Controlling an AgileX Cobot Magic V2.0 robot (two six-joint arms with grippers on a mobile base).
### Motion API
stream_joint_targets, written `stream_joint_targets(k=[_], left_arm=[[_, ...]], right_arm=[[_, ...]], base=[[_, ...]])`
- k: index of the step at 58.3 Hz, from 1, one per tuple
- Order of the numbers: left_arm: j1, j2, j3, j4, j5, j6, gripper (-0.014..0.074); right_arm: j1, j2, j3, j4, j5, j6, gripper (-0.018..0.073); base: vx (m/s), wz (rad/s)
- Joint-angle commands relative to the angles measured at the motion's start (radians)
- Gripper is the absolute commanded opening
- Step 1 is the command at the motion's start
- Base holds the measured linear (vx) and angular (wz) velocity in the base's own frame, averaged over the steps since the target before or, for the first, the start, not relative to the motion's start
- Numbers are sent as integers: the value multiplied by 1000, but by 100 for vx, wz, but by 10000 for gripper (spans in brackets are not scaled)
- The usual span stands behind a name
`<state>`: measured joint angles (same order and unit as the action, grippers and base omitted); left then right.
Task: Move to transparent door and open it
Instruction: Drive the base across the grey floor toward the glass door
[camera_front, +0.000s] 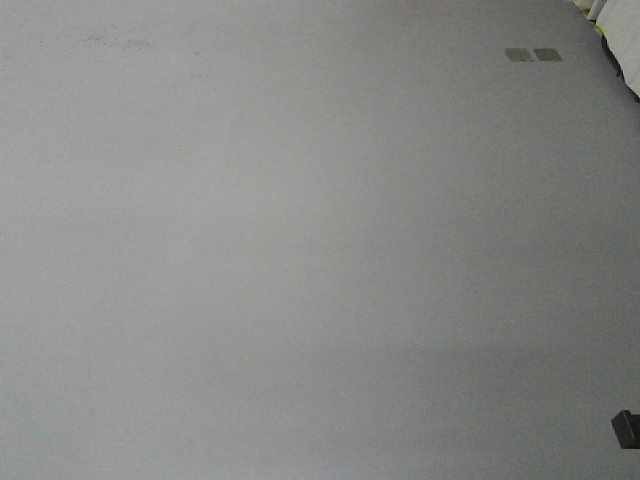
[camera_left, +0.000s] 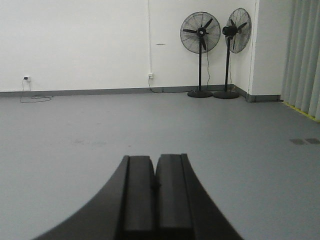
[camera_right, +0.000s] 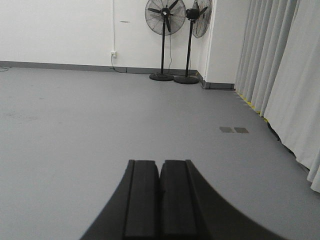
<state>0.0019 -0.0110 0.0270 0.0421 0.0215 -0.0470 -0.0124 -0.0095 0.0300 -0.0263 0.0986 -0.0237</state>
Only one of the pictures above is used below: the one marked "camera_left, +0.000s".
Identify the black cable on floor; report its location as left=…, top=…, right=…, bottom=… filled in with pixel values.
left=20, top=79, right=54, bottom=104

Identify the black pedestal fan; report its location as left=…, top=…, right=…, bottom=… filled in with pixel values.
left=179, top=11, right=221, bottom=98
left=213, top=7, right=252, bottom=99

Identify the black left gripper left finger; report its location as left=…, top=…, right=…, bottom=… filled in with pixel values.
left=37, top=155, right=156, bottom=240

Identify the grey vertical blind curtain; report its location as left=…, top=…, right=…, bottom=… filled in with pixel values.
left=280, top=0, right=320, bottom=122

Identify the black pedestal fan right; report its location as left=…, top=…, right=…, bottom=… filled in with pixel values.
left=213, top=7, right=252, bottom=99

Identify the black pedestal fan left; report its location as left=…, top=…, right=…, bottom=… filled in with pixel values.
left=179, top=11, right=221, bottom=98

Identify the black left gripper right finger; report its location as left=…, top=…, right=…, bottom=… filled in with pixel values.
left=155, top=153, right=242, bottom=240

